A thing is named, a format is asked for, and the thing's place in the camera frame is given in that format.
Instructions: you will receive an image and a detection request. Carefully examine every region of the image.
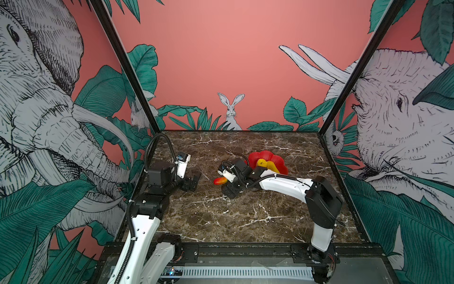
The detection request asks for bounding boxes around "yellow fake lemon fruit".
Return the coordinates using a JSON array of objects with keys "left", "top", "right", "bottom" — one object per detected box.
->
[{"left": 266, "top": 160, "right": 280, "bottom": 173}]

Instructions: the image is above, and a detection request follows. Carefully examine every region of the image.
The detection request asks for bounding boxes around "black front mounting rail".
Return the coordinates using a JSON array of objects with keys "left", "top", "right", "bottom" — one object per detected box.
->
[{"left": 175, "top": 243, "right": 385, "bottom": 265}]

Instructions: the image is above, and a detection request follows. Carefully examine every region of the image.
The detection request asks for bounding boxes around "black frame post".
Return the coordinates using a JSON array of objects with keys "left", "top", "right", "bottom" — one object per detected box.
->
[
  {"left": 318, "top": 0, "right": 405, "bottom": 136},
  {"left": 89, "top": 0, "right": 161, "bottom": 134}
]

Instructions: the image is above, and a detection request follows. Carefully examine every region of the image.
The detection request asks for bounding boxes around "yellow fake bell pepper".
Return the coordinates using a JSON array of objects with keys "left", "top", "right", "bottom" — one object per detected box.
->
[{"left": 257, "top": 159, "right": 268, "bottom": 168}]

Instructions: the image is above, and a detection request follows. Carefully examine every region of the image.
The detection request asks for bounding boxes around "right black frame post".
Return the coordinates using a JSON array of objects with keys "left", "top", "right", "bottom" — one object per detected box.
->
[{"left": 318, "top": 0, "right": 405, "bottom": 136}]

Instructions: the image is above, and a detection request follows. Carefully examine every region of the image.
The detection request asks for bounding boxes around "red flower-shaped fruit bowl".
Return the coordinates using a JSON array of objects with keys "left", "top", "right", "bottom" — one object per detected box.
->
[{"left": 248, "top": 150, "right": 288, "bottom": 175}]

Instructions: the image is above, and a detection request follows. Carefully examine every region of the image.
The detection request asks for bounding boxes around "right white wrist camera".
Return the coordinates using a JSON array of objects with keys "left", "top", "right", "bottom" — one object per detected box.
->
[{"left": 222, "top": 169, "right": 236, "bottom": 183}]

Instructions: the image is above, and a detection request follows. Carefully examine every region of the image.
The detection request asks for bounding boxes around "white ventilation grille strip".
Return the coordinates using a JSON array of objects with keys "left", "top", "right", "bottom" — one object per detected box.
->
[{"left": 160, "top": 266, "right": 314, "bottom": 280}]

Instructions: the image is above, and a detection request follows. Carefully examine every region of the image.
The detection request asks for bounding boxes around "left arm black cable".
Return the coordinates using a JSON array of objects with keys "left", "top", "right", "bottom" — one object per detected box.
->
[{"left": 144, "top": 132, "right": 178, "bottom": 171}]

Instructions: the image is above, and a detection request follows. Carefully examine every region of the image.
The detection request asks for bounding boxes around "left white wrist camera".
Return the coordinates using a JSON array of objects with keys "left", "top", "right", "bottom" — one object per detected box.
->
[{"left": 176, "top": 152, "right": 191, "bottom": 179}]

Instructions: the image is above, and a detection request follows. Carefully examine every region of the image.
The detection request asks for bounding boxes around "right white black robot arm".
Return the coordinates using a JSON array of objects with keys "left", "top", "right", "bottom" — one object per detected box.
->
[{"left": 218, "top": 158, "right": 343, "bottom": 265}]

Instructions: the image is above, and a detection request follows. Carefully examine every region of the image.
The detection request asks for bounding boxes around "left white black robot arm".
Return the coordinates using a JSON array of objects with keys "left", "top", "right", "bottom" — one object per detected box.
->
[{"left": 108, "top": 156, "right": 200, "bottom": 284}]

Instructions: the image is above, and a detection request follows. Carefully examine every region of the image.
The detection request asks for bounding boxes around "red-yellow fake mango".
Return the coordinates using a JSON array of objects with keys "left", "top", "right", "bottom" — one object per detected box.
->
[{"left": 214, "top": 177, "right": 228, "bottom": 185}]

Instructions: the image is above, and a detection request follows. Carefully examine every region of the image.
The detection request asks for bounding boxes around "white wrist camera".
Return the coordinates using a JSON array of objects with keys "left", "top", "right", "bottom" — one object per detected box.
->
[
  {"left": 222, "top": 169, "right": 236, "bottom": 183},
  {"left": 176, "top": 152, "right": 191, "bottom": 179}
]

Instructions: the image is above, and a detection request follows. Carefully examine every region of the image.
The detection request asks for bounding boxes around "left black frame post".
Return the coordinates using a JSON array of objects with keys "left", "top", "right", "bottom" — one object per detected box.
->
[{"left": 89, "top": 0, "right": 161, "bottom": 134}]

